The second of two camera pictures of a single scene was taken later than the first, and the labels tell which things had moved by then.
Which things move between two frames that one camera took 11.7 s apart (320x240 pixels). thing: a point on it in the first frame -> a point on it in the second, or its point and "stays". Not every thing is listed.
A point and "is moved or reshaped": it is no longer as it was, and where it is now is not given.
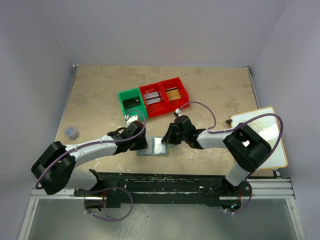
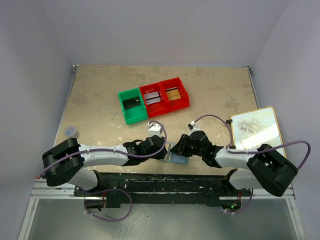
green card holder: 155,147 is moved or reshaped
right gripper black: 168,138 -> 180,148
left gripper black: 142,144 -> 160,151
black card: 131,102 stays
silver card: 152,97 stays
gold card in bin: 173,93 stays
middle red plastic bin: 158,107 stays
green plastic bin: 132,104 stays
